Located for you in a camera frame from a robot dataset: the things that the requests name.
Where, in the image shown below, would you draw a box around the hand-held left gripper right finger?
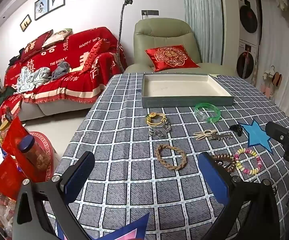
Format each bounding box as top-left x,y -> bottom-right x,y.
198,152 -> 281,240

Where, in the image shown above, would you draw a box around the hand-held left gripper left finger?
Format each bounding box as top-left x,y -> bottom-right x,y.
12,151 -> 96,240

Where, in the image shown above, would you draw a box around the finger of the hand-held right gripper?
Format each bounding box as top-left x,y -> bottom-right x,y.
265,121 -> 289,143

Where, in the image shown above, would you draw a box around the brown spiral hair tie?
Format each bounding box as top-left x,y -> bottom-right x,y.
212,153 -> 238,173

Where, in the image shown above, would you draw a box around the colourful bead bracelet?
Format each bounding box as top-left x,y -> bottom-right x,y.
234,148 -> 263,176

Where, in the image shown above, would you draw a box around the black hair clip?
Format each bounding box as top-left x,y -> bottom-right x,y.
229,124 -> 242,137

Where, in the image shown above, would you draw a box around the beige hair clip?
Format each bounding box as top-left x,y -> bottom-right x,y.
193,129 -> 218,141

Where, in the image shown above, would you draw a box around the brown braided bracelet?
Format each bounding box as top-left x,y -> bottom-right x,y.
156,144 -> 187,171

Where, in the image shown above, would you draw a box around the green translucent bangle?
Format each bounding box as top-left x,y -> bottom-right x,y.
194,102 -> 221,123

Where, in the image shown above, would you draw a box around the yellow hair tie gold charm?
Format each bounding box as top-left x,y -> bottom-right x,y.
146,112 -> 167,127

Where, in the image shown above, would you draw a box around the grey shallow tray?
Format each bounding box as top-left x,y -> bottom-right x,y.
142,73 -> 235,109

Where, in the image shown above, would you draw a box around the blue paper star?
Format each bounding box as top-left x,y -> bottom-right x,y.
237,119 -> 275,155

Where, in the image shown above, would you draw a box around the red round box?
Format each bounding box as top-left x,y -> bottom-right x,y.
26,131 -> 58,183

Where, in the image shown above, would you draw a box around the brown toothed barrette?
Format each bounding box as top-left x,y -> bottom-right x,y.
209,132 -> 234,141

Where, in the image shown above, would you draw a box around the jar with blue lid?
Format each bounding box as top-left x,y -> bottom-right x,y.
17,134 -> 51,173

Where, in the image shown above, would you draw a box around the pink slippers on rack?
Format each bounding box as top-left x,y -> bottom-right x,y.
261,66 -> 283,98

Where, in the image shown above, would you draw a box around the grey checked tablecloth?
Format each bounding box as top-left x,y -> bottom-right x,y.
44,72 -> 289,240

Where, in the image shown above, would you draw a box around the grey sofa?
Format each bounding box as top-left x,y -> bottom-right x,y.
17,94 -> 98,122

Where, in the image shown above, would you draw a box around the red packet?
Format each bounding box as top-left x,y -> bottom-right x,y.
1,116 -> 30,156
0,154 -> 27,201

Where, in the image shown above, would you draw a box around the pink paper star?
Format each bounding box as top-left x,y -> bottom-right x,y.
55,212 -> 150,240

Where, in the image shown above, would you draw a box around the white washing machine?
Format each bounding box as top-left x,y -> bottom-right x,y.
235,39 -> 259,81

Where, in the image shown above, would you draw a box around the white sheer curtain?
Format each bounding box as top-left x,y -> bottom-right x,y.
259,0 -> 289,120

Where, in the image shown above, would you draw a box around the grey garment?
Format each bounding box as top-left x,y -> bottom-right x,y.
50,61 -> 71,81

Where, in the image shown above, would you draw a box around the light blue white clothes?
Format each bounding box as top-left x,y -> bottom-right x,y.
16,66 -> 52,93

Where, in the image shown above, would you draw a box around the sofa with red cover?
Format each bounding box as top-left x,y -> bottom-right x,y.
0,27 -> 128,126

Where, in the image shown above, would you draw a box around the white dryer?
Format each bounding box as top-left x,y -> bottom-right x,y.
237,0 -> 260,41

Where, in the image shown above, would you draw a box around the red fringed cushion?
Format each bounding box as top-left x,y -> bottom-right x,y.
84,38 -> 110,72

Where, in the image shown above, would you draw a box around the red embroidered cushion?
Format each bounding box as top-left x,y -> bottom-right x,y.
145,45 -> 200,73

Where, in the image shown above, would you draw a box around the large red cushion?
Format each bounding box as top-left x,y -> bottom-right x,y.
20,29 -> 54,62

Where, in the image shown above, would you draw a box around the white patterned cushion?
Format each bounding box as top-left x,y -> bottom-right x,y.
42,28 -> 73,48

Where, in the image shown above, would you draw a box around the pale blue curtain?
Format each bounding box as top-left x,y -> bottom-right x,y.
183,0 -> 223,64

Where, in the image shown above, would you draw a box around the gooseneck phone stand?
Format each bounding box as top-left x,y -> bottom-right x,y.
116,0 -> 133,73

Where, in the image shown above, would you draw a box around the green recliner armchair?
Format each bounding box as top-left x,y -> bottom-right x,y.
123,18 -> 235,77

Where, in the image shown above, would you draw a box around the small black picture frame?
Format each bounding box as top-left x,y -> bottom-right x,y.
20,14 -> 32,32

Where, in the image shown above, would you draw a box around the black portrait picture frame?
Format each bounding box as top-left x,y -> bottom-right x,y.
34,0 -> 49,21

